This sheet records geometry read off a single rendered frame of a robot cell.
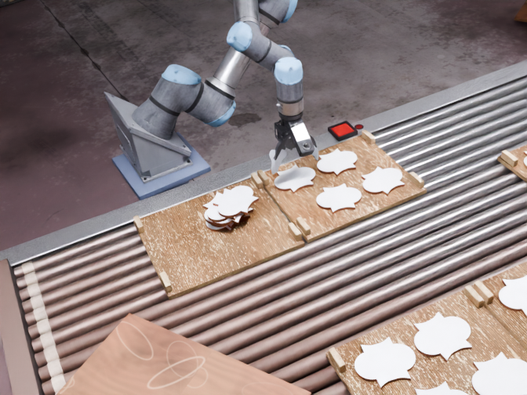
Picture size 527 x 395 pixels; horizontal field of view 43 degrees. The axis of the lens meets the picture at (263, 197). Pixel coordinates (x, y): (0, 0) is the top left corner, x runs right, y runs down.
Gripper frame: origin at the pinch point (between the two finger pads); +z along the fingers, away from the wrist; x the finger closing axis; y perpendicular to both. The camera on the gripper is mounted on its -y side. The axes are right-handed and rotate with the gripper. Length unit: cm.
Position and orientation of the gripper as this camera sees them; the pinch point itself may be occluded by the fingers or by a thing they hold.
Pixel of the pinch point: (296, 168)
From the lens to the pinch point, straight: 206.8
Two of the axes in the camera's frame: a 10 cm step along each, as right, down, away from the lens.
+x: -9.2, 3.0, -2.6
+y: -3.9, -5.7, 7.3
